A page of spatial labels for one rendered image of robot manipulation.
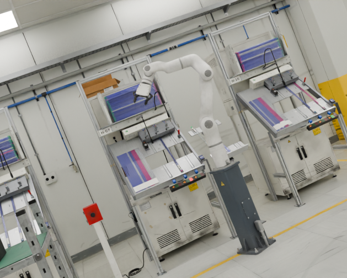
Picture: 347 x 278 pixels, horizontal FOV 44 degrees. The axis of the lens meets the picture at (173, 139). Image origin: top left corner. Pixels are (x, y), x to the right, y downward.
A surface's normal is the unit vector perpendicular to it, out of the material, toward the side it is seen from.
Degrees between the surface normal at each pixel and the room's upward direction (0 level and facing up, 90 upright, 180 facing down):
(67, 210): 90
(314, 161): 90
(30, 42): 90
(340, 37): 90
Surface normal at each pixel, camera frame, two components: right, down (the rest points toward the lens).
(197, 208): 0.23, -0.05
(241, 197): 0.54, -0.18
